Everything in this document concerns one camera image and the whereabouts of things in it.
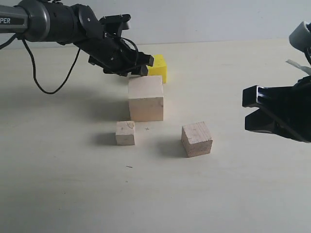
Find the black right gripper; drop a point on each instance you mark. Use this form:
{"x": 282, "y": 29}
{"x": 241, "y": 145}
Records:
{"x": 294, "y": 100}

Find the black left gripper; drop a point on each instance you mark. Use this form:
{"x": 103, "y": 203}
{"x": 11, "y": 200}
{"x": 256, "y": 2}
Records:
{"x": 110, "y": 53}

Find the yellow foam cube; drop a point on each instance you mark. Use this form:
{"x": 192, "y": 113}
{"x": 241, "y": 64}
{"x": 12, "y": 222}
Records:
{"x": 159, "y": 68}

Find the large wooden cube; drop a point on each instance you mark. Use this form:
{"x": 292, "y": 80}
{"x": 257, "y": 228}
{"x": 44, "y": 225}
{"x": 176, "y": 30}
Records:
{"x": 146, "y": 98}

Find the small wooden cube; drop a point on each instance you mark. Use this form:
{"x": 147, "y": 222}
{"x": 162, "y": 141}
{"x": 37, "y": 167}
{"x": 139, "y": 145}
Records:
{"x": 125, "y": 133}

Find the medium wooden cube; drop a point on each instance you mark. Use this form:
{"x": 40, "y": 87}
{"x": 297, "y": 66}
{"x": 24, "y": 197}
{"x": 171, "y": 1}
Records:
{"x": 196, "y": 139}

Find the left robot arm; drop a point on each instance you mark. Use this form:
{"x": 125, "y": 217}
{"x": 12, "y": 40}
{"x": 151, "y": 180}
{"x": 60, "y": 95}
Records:
{"x": 43, "y": 21}

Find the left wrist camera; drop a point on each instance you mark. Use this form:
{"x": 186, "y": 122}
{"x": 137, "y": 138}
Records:
{"x": 114, "y": 25}

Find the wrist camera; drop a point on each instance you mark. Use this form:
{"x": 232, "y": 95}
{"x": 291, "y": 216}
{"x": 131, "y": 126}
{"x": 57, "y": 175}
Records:
{"x": 300, "y": 38}
{"x": 114, "y": 25}

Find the white cable tie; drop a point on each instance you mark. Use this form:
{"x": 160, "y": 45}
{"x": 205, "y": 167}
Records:
{"x": 305, "y": 69}

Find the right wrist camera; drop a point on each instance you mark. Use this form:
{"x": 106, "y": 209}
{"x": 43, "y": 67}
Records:
{"x": 300, "y": 38}

